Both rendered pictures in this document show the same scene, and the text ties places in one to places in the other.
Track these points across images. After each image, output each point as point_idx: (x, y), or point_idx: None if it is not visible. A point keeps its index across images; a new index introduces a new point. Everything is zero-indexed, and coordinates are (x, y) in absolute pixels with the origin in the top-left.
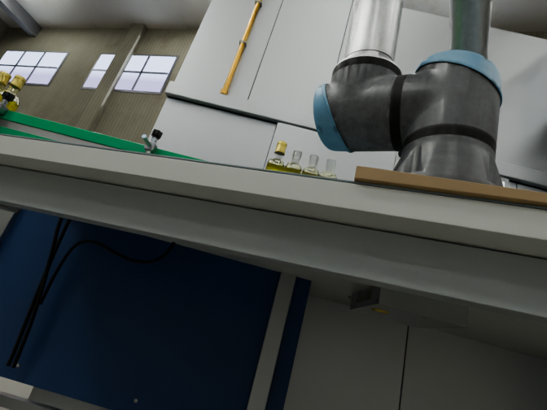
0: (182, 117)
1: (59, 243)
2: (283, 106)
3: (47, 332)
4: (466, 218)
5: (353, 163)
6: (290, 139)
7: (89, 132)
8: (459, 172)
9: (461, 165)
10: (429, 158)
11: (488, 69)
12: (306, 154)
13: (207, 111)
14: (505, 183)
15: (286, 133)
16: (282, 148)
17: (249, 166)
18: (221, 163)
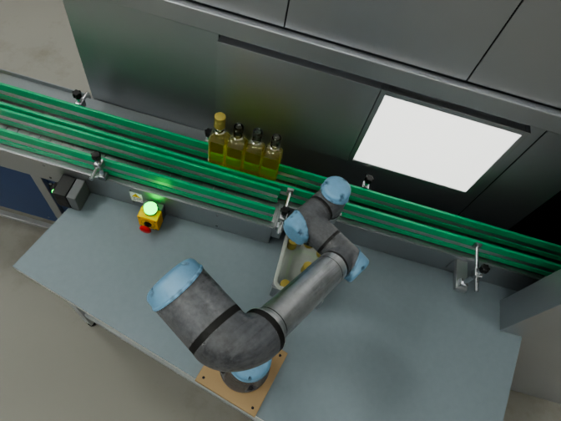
0: (95, 16)
1: None
2: (221, 2)
3: None
4: None
5: (320, 98)
6: (238, 65)
7: (41, 143)
8: (233, 388)
9: (235, 388)
10: (226, 378)
11: (249, 381)
12: (261, 83)
13: (119, 7)
14: (522, 137)
15: (232, 58)
16: (219, 127)
17: (200, 81)
18: (149, 350)
